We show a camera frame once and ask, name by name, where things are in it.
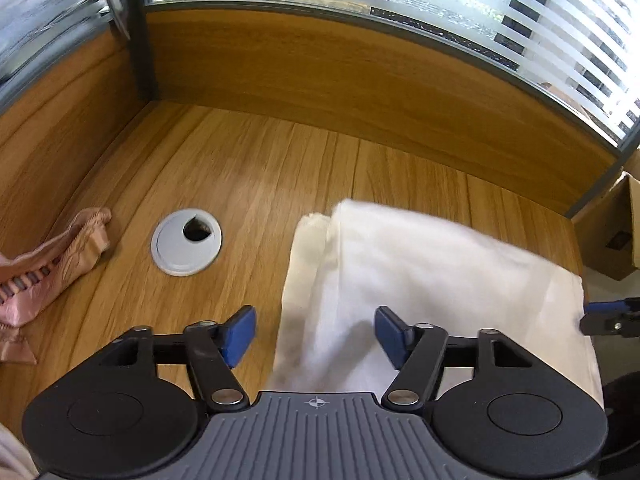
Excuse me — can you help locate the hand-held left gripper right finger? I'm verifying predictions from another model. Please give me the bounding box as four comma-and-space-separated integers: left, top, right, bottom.
375, 306, 551, 414

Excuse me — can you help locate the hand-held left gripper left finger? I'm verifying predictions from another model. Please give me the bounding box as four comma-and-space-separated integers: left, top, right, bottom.
75, 305, 257, 414

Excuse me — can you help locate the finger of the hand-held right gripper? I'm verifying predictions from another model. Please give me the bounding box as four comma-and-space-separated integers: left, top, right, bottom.
580, 297, 640, 337

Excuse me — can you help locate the cream satin shirt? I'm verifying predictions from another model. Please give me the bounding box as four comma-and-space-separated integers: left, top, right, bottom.
270, 199, 603, 401

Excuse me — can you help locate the cardboard box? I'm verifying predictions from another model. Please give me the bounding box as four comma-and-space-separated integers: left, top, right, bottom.
570, 170, 640, 282

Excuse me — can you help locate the pink patterned scarf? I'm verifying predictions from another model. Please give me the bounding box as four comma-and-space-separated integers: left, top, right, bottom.
0, 206, 113, 365

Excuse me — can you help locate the off-white cloth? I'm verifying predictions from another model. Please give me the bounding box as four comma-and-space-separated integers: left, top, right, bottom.
0, 422, 40, 480

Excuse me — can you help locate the grey cable grommet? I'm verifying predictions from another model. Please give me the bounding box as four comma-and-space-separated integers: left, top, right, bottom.
151, 207, 222, 277

